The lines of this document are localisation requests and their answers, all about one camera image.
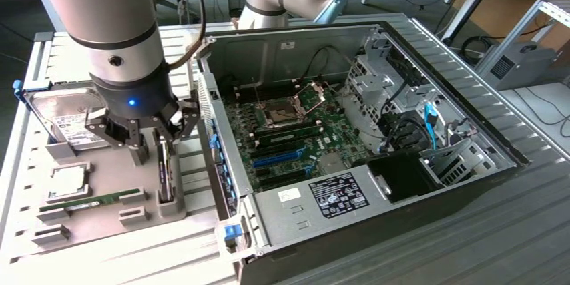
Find thick black wire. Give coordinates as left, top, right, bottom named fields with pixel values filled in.
left=380, top=61, right=414, bottom=148

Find graphics card with metal bracket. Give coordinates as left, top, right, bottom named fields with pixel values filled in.
left=154, top=127, right=175, bottom=204

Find green RAM stick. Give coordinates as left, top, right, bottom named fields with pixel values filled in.
left=39, top=188, right=140, bottom=212

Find grey parts rack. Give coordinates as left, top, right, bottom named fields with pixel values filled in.
left=27, top=121, right=188, bottom=254

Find silver CPU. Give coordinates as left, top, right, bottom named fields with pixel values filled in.
left=47, top=166, right=88, bottom=199

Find black RAM stick with label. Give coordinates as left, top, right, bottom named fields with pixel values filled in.
left=250, top=123, right=326, bottom=146

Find open metal socket cover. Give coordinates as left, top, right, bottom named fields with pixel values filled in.
left=291, top=81, right=331, bottom=116

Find silver metal disk bay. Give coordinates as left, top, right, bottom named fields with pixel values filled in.
left=344, top=27, right=442, bottom=152

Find silver chipset heatsink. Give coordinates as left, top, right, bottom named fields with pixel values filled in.
left=316, top=153, right=351, bottom=173

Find thin socket locking lever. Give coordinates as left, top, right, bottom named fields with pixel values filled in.
left=251, top=77, right=264, bottom=109

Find CPU socket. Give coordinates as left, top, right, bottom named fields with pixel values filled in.
left=260, top=97, right=304, bottom=128

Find black plastic fan shroud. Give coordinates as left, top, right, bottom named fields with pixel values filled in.
left=366, top=152, right=446, bottom=204

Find blue wire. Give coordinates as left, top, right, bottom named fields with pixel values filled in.
left=423, top=103, right=442, bottom=151

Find grey controller box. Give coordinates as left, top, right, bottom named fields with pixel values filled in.
left=489, top=41, right=567, bottom=91

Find thin black looping wire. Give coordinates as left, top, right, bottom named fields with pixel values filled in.
left=306, top=46, right=352, bottom=82

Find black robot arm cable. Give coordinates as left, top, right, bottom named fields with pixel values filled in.
left=167, top=0, right=208, bottom=69

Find grey power supply with label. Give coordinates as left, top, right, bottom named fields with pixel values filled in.
left=242, top=164, right=394, bottom=256

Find coiled black cable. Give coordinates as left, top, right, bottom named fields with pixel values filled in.
left=461, top=36, right=498, bottom=62

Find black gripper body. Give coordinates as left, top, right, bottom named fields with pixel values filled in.
left=91, top=64, right=180, bottom=123

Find open black PC case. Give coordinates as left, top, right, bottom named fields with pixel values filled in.
left=182, top=20, right=531, bottom=285

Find hard disk with blue carrier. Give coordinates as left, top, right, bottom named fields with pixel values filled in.
left=12, top=79, right=121, bottom=151

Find aluminium profile frame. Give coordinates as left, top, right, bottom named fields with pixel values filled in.
left=474, top=0, right=570, bottom=75

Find green motherboard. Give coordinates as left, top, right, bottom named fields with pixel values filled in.
left=220, top=77, right=371, bottom=193

